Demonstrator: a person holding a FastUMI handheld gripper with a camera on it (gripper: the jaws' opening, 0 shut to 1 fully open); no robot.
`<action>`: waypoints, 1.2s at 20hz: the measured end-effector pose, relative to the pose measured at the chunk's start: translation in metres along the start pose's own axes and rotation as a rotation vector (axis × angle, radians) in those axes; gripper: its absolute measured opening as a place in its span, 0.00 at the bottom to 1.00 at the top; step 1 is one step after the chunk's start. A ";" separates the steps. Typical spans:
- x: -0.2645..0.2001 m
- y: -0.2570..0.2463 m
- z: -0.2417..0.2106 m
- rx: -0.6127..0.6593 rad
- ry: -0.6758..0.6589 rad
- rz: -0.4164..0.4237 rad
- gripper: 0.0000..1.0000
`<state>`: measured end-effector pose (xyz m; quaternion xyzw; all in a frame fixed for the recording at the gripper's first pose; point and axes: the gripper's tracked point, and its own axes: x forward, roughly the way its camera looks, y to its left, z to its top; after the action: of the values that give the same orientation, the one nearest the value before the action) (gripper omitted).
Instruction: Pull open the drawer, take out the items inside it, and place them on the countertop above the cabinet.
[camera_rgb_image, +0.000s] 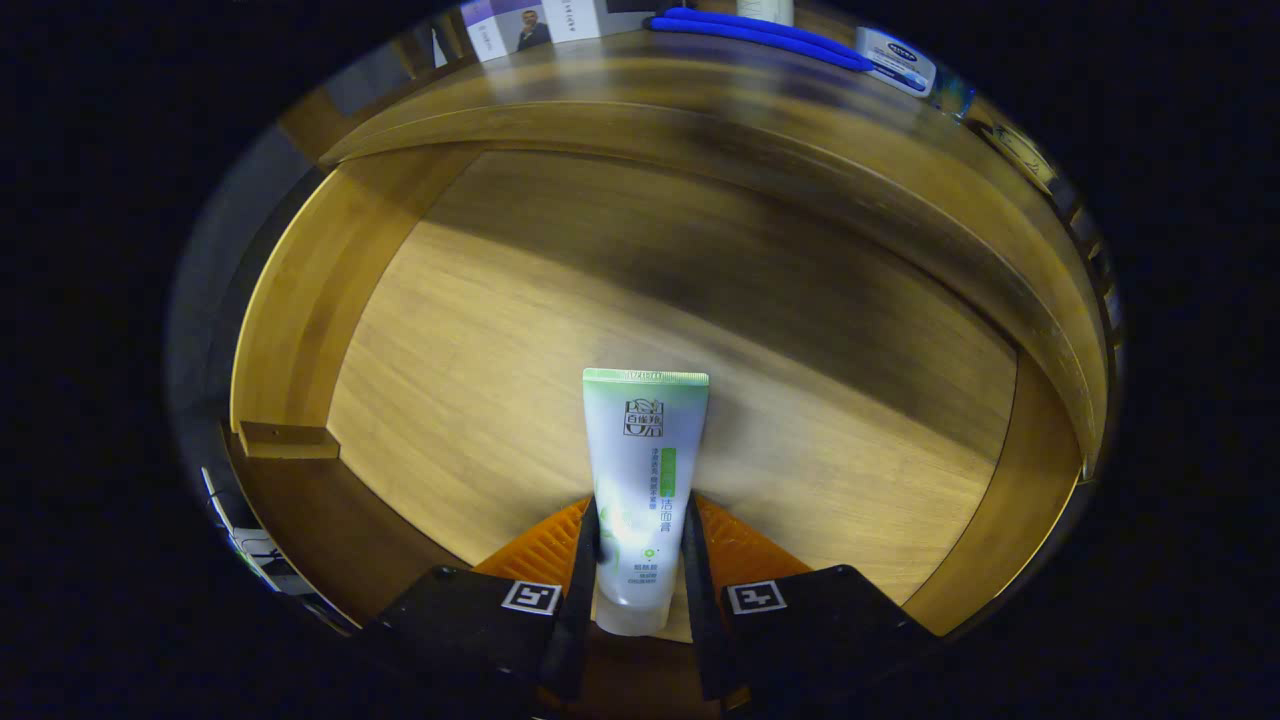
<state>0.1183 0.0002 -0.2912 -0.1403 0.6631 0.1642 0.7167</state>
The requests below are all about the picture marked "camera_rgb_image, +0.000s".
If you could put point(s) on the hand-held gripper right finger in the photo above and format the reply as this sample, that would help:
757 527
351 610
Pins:
700 640

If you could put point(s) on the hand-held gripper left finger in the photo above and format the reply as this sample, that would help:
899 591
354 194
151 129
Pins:
578 640

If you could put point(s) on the white green cleanser tube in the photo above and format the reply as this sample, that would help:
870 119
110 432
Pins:
645 470

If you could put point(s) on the brown wooden drawer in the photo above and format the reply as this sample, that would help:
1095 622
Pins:
600 280

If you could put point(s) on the brown wooden countertop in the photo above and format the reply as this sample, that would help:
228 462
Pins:
600 80

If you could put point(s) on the brown wooden cabinet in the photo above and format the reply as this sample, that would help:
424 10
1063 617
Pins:
300 125

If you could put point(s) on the beige lidded teacup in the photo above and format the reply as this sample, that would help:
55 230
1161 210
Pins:
1020 155

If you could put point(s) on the teal bottle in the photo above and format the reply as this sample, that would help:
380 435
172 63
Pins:
955 95

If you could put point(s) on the blue folded cloth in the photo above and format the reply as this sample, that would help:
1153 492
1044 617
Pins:
760 38

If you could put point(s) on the purple book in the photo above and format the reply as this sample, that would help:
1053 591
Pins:
500 35

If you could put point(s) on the white bottle with blue pump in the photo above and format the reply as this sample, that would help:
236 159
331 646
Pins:
895 60

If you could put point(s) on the white book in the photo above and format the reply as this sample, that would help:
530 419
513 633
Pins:
570 18

